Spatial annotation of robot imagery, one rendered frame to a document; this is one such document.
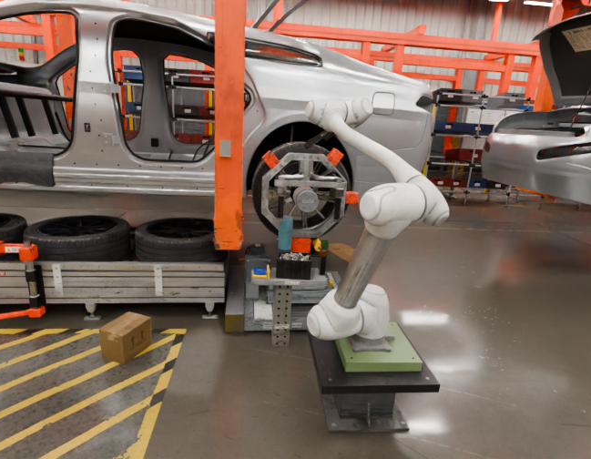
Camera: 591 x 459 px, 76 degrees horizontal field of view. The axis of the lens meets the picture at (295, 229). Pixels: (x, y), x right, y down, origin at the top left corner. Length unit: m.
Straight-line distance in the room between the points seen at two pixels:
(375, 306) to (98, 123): 2.18
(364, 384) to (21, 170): 2.57
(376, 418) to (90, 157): 2.41
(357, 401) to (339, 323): 0.45
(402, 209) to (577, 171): 3.05
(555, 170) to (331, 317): 3.08
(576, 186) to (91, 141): 3.97
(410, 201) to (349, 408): 1.04
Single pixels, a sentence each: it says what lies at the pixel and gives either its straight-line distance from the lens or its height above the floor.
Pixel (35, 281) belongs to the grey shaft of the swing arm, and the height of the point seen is 0.29.
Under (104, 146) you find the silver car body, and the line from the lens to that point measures 2.97.
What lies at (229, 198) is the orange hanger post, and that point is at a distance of 2.31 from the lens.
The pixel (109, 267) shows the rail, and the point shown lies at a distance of 2.65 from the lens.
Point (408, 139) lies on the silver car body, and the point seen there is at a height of 1.23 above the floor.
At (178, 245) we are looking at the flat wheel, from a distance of 2.62.
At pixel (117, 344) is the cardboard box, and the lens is 2.31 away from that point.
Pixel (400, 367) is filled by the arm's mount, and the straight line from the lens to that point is 1.80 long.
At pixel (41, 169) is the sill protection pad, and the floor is 0.90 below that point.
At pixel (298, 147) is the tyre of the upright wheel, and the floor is 1.16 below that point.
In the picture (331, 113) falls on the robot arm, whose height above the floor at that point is 1.35.
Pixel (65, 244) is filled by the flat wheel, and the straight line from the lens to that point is 2.82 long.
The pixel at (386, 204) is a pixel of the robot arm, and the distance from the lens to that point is 1.23.
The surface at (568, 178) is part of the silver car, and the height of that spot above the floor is 0.96.
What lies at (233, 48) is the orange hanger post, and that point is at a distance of 2.28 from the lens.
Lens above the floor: 1.32
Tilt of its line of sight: 16 degrees down
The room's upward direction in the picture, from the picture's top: 3 degrees clockwise
